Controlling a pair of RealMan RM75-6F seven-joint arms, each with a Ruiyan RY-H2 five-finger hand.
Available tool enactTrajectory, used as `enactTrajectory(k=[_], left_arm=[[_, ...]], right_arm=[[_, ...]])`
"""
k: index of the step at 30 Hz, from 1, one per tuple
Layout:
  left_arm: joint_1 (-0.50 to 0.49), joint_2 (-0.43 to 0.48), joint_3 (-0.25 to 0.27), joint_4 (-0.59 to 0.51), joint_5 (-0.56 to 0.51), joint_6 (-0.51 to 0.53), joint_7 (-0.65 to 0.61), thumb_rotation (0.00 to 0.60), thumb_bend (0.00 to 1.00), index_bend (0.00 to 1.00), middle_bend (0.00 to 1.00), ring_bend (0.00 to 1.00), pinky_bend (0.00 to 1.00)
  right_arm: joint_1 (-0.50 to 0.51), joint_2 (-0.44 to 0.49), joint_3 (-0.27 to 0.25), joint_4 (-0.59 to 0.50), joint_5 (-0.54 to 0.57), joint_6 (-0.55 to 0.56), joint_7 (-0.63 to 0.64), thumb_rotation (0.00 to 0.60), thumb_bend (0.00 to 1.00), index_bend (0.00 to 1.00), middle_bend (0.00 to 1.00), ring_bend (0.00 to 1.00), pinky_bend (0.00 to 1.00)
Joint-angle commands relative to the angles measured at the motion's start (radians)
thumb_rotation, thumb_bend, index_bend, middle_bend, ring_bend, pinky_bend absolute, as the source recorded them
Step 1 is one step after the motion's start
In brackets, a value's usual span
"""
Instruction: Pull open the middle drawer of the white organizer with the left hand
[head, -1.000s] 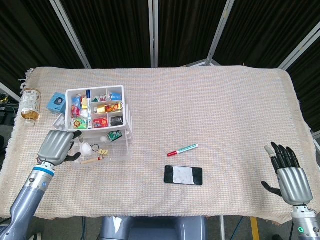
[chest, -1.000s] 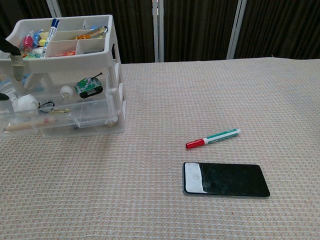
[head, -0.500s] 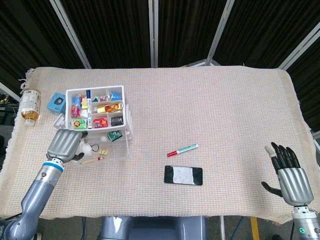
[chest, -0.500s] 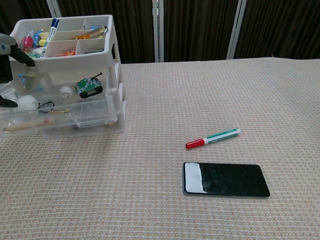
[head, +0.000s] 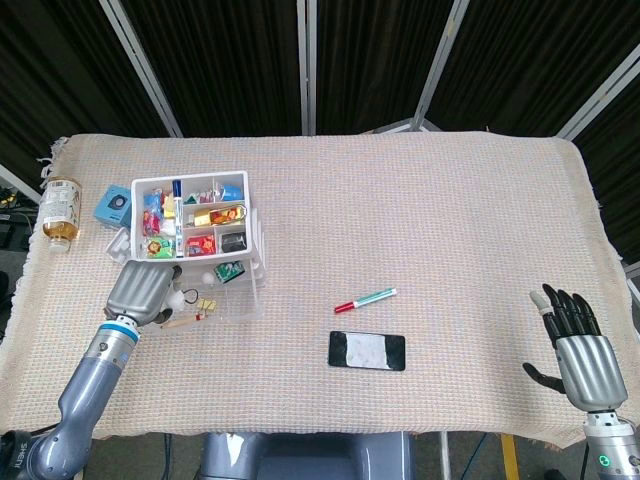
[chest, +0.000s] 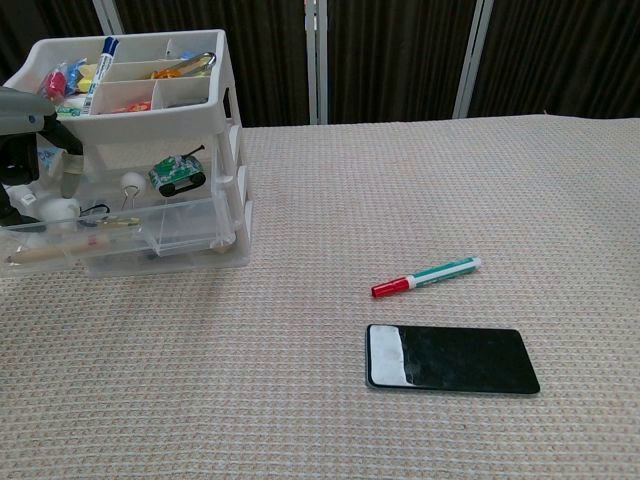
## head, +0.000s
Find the clear plastic drawer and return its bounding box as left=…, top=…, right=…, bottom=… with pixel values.
left=149, top=254, right=267, bottom=327

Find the blue yellow packet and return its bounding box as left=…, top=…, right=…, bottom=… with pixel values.
left=144, top=189, right=174, bottom=219

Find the small blue box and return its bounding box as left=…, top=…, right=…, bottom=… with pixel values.
left=93, top=184, right=134, bottom=228

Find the blue capped white marker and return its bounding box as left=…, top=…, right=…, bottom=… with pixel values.
left=171, top=179, right=186, bottom=259

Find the white drawer organizer box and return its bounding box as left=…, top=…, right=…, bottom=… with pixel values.
left=129, top=169, right=268, bottom=292

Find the small black box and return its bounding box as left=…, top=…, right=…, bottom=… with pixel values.
left=220, top=231, right=248, bottom=254

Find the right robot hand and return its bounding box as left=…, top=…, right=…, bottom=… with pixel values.
left=522, top=283, right=629, bottom=414

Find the black smartphone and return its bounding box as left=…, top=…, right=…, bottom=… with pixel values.
left=327, top=330, right=407, bottom=372

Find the beige woven tablecloth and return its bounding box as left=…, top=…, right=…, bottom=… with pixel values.
left=0, top=132, right=626, bottom=449

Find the red candy packet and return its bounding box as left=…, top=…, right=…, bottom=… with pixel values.
left=142, top=209, right=164, bottom=237

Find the grey robot torso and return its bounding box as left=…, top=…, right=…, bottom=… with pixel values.
left=199, top=432, right=416, bottom=480

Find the black folding screen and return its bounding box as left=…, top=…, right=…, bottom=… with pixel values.
left=0, top=0, right=640, bottom=261

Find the lion print packet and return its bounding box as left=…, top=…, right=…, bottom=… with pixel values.
left=144, top=236, right=177, bottom=259

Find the yellow post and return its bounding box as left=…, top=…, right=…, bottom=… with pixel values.
left=501, top=434, right=519, bottom=480

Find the metal table leg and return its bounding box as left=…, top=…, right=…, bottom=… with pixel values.
left=438, top=432, right=452, bottom=480

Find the red printed packet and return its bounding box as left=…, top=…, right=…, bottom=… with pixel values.
left=185, top=235, right=218, bottom=258

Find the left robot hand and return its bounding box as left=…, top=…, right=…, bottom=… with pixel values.
left=102, top=259, right=184, bottom=329

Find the wooden pencil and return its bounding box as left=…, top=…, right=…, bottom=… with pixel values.
left=159, top=311, right=207, bottom=331

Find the amber tea bottle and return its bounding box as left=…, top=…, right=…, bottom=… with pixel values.
left=40, top=175, right=83, bottom=254

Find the white plastic holder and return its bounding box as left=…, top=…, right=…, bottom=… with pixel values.
left=105, top=226, right=134, bottom=266

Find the red capped green marker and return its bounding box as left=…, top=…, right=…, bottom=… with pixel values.
left=333, top=287, right=399, bottom=315

